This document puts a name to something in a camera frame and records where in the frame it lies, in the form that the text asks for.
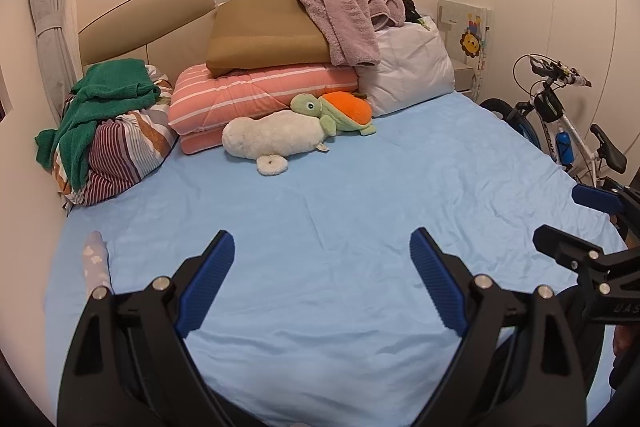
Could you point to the beige padded headboard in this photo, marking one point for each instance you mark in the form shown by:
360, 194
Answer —
150, 32

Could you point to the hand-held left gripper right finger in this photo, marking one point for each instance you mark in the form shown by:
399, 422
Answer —
437, 282

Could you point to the white nightstand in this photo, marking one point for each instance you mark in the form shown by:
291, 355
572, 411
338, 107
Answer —
465, 74

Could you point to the green orange turtle plush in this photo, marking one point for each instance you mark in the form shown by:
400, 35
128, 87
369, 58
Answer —
345, 107

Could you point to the purple fleece robe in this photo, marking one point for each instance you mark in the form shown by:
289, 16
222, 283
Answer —
350, 22

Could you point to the pink striped quilt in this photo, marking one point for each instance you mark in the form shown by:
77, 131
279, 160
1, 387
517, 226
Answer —
250, 92

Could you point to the lion print canvas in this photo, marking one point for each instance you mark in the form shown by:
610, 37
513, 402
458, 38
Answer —
470, 42

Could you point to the white seal plush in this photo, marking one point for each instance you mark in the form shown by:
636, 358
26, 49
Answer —
270, 134

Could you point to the beige curtain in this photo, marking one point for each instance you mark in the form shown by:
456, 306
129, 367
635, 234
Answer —
50, 7

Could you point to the green knit sweater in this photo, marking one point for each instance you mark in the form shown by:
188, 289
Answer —
115, 82

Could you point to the white bicycle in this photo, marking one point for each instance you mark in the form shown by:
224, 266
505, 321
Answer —
547, 102

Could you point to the black bicycle frame bag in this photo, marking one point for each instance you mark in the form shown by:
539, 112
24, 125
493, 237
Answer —
548, 107

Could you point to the brown pillow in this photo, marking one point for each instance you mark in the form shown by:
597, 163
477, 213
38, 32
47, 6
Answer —
270, 37

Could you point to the small green cloth piece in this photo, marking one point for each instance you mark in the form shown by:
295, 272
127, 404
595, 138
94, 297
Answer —
425, 24

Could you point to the blue bed sheet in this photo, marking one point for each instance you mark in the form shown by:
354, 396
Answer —
320, 217

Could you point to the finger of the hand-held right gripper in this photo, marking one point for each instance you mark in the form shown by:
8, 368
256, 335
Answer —
597, 199
560, 241

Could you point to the white pillow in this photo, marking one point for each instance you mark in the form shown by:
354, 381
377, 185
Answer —
410, 67

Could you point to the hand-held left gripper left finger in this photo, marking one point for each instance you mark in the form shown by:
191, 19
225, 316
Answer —
207, 279

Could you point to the blue water bottle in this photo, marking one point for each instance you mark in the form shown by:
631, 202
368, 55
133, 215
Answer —
564, 147

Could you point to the black cloth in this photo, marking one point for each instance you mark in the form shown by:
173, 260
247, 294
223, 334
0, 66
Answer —
411, 11

